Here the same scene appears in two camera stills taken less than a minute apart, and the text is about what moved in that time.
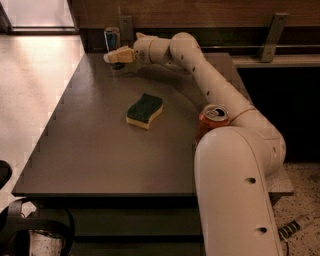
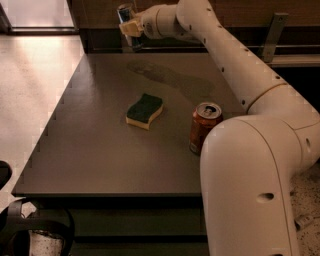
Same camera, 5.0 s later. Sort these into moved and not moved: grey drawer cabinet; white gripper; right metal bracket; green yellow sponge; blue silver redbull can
Moved: blue silver redbull can; white gripper
Not moved: right metal bracket; grey drawer cabinet; green yellow sponge
